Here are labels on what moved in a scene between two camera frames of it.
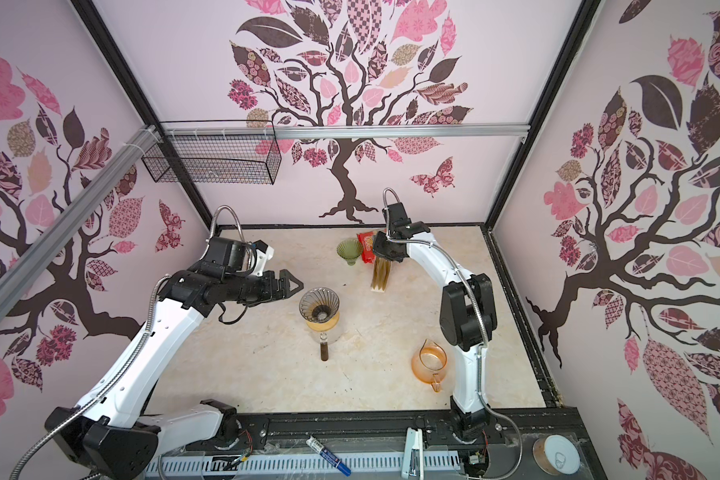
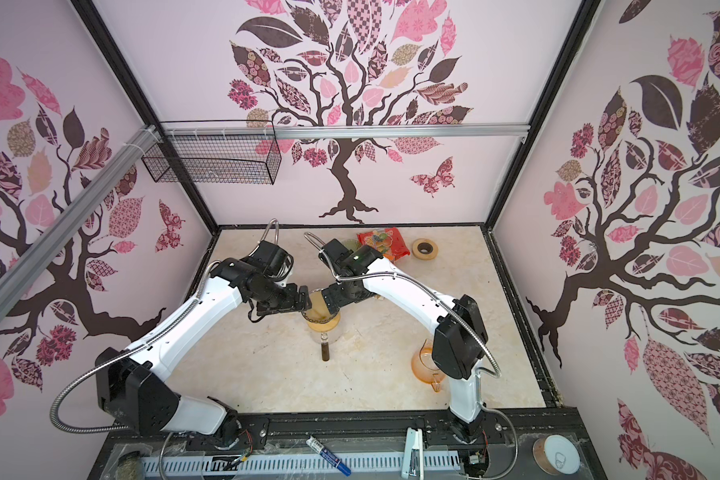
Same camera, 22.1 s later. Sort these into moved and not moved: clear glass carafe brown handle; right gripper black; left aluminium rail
Moved: right gripper black
Not moved: left aluminium rail; clear glass carafe brown handle
